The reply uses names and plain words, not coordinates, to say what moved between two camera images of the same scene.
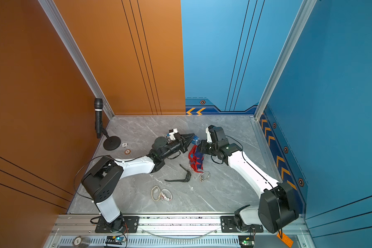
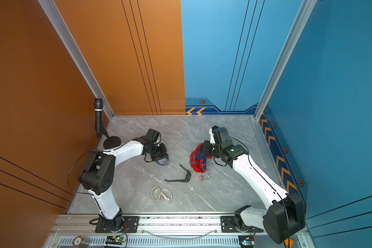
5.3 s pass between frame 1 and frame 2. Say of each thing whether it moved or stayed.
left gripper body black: moved
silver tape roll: stayed
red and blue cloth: moved
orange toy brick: stayed
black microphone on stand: stayed
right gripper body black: stayed
